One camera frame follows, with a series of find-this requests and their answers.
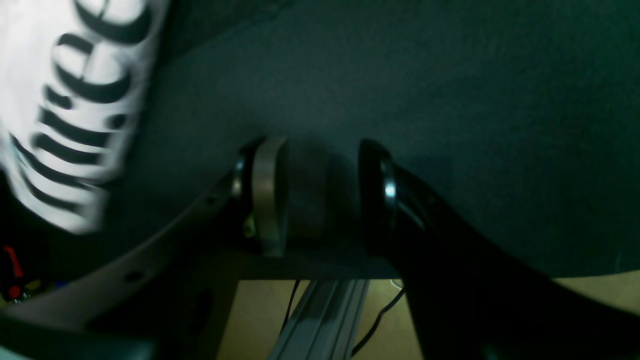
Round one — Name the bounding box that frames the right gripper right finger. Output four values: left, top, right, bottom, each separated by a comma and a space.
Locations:
358, 139, 639, 360

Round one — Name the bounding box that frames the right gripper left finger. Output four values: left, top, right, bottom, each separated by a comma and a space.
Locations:
1, 137, 288, 360

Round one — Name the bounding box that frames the pink T-shirt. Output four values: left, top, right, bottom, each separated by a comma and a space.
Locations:
0, 0, 170, 235

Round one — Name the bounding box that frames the red clamp right side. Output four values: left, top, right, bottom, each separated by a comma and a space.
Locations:
0, 244, 26, 303

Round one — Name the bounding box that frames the black table cloth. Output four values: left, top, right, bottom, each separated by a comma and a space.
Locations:
1, 0, 639, 281

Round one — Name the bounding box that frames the black cable under table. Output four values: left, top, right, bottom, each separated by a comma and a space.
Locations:
280, 279, 407, 358

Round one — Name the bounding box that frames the aluminium table frame rail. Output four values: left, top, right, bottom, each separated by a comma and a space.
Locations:
269, 279, 370, 360

